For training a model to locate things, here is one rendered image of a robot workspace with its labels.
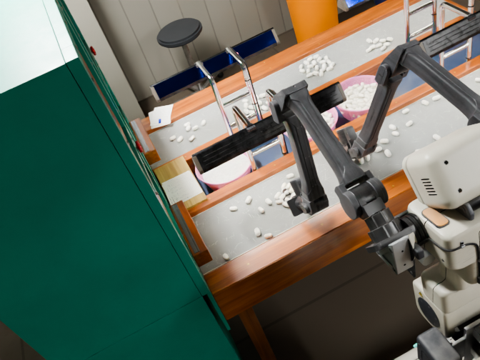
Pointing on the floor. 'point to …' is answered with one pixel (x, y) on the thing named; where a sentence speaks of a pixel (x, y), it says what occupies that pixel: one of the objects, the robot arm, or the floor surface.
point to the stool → (189, 33)
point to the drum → (312, 16)
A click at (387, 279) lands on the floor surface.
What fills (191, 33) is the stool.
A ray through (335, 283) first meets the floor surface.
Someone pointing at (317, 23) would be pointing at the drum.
